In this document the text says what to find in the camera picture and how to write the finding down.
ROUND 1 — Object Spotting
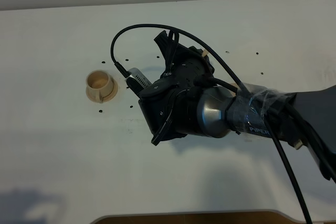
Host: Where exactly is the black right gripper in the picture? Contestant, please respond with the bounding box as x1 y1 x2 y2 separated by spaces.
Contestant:
139 31 214 145

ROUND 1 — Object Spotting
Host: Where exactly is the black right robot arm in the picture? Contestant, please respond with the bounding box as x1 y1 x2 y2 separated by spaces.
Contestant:
139 32 335 180

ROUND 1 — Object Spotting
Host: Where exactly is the beige saucer left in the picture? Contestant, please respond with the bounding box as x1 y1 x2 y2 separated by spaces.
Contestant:
86 75 118 103

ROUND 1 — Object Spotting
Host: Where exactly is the beige teacup left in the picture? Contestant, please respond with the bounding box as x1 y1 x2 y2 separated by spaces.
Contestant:
86 70 113 103

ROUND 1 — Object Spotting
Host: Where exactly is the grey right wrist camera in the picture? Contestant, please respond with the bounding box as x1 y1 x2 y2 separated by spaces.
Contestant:
125 68 152 96

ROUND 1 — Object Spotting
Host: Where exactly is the black right camera cable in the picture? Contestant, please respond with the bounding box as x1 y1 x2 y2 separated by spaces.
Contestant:
110 24 313 224

